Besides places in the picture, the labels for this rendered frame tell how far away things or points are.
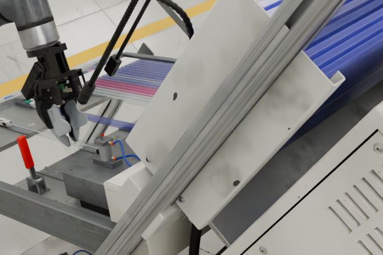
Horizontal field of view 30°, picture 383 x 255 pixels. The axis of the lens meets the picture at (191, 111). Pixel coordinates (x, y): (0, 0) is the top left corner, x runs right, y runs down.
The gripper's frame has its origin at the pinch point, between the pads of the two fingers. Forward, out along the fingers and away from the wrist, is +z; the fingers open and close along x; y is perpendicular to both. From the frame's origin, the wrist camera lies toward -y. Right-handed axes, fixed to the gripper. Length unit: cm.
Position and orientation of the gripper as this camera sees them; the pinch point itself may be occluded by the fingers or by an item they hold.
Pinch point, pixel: (68, 138)
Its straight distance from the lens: 150.6
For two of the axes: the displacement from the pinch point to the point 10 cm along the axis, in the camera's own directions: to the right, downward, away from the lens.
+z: 2.7, 9.3, 2.4
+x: 6.5, -3.6, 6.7
